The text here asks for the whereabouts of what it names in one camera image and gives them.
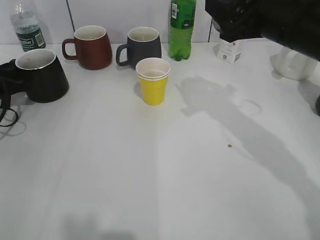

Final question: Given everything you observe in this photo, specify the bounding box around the yellow paper cup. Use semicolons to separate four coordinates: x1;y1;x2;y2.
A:
135;57;171;106

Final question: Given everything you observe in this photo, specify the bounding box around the clear water bottle green label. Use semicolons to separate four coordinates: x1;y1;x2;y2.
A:
9;0;46;52

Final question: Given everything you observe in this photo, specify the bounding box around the dark cola bottle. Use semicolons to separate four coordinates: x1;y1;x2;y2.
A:
315;95;320;116

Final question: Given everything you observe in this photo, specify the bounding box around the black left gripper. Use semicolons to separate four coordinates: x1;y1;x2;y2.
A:
0;59;26;100

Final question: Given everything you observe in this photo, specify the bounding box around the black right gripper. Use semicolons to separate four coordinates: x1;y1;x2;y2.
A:
205;0;270;43

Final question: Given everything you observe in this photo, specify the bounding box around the white milk bottle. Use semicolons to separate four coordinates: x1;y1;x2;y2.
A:
216;39;244;64

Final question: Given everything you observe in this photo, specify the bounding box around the black ceramic mug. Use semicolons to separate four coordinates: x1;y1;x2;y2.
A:
14;48;69;103

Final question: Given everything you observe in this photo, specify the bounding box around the white ceramic mug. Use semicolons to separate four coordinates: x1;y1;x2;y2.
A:
272;47;318;81

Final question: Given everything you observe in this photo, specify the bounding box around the dark grey ceramic mug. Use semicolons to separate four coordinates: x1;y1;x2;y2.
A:
115;26;162;69

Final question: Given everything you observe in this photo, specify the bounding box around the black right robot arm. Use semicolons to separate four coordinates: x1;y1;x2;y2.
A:
205;0;320;61

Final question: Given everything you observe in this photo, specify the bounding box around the green soda bottle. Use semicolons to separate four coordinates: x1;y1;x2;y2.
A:
169;0;197;61

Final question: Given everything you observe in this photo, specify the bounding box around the dark red ceramic mug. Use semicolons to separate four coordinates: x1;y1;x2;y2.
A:
61;25;113;70

